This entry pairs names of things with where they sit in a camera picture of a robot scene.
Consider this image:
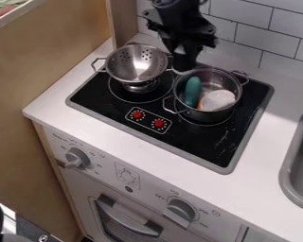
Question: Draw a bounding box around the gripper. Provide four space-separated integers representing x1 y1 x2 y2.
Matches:
170 40 205 73

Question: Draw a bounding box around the silver pot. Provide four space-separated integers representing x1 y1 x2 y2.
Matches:
161 66 251 124

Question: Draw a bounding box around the silver strainer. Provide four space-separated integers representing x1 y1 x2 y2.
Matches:
89 43 176 94

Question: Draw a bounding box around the white toy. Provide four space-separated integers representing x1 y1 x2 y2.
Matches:
198 89 238 112

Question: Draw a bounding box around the toy stove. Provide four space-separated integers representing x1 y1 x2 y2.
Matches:
65 63 276 176

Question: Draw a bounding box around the cardboard box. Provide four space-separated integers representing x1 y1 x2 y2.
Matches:
0 0 140 242

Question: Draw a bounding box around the toy sink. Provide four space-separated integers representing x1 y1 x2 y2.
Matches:
277 108 303 213

